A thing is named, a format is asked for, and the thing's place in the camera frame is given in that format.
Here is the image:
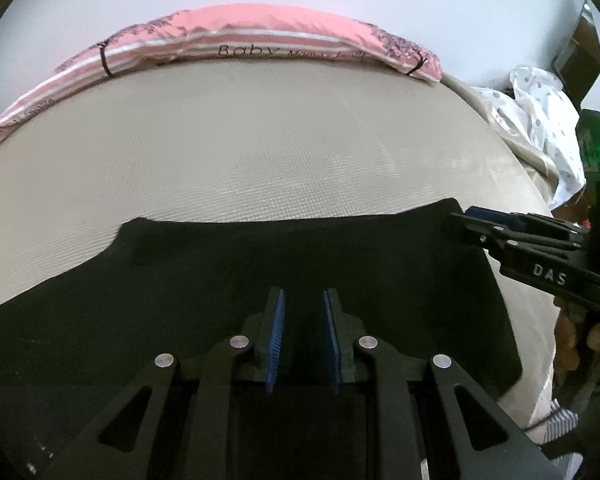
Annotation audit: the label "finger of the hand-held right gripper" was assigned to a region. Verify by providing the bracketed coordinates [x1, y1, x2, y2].
[467, 207, 588, 238]
[445, 214, 583, 261]

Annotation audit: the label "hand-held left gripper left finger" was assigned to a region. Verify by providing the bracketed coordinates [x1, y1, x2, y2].
[45, 287, 286, 480]

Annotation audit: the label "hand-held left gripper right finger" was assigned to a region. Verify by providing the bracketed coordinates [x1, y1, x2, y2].
[323, 287, 563, 480]

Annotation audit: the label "black pants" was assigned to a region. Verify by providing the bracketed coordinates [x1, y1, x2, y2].
[0, 197, 523, 480]

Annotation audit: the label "person's right hand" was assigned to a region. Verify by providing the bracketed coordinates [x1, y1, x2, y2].
[555, 300, 600, 373]

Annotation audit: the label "white dotted cloth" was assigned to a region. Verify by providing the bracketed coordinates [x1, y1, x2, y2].
[472, 65, 588, 208]

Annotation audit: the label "grey striped cloth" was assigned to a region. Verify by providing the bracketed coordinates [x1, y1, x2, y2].
[542, 400, 581, 447]

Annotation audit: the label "brown cardboard box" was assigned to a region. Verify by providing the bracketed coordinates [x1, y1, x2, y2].
[552, 2, 600, 106]

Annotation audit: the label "beige houndstooth bed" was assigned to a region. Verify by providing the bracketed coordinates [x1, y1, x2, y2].
[0, 55, 556, 431]

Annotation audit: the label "pink striped pillow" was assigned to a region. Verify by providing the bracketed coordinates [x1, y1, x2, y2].
[0, 5, 443, 163]

